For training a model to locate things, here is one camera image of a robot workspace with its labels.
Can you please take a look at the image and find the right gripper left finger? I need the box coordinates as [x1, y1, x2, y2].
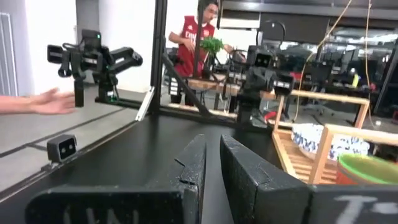
[174, 134, 208, 224]

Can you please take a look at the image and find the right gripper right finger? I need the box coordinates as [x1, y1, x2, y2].
[220, 134, 310, 224]

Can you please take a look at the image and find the blue patterned paper plate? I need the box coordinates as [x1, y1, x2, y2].
[291, 123, 371, 160]

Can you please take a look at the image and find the green plastic bowl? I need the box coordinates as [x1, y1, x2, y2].
[337, 153, 398, 185]

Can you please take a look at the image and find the person's forearm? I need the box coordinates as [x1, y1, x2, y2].
[0, 94, 35, 115]

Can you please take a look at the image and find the wooden slatted shelf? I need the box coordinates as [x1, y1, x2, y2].
[271, 89, 398, 185]

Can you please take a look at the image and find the wooden background table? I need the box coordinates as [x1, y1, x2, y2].
[186, 77, 247, 96]

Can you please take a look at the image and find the bright green potted plant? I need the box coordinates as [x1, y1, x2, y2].
[200, 37, 225, 55]

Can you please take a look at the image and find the black table mat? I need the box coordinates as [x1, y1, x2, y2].
[0, 114, 282, 224]

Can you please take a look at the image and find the person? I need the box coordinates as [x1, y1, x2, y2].
[167, 0, 238, 105]

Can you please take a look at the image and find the person's hand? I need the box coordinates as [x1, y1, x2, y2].
[29, 88, 76, 116]

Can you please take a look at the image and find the black aluminium rig frame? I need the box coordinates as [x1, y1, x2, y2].
[95, 0, 271, 129]

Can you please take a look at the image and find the small grey table camera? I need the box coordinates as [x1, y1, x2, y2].
[46, 134, 78, 163]

